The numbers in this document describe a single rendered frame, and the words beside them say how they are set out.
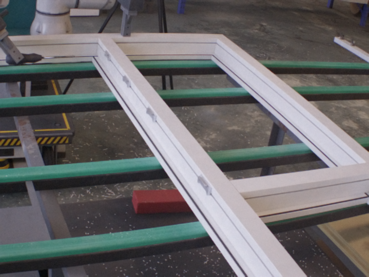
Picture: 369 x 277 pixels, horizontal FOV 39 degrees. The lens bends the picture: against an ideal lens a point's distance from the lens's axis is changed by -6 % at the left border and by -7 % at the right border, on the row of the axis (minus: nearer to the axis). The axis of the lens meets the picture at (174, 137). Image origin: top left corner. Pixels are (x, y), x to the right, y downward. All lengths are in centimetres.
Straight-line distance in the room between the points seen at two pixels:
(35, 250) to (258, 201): 44
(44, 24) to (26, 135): 102
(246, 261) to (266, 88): 76
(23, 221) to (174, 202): 60
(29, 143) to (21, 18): 120
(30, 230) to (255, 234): 40
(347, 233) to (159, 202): 54
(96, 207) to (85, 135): 157
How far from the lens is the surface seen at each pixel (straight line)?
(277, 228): 113
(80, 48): 171
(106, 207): 152
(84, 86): 365
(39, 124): 247
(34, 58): 155
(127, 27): 174
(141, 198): 150
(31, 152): 128
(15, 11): 244
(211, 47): 187
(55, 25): 231
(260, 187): 106
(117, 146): 298
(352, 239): 154
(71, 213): 148
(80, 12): 514
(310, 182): 113
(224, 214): 100
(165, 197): 152
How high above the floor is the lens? 149
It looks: 28 degrees down
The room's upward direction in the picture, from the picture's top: 9 degrees clockwise
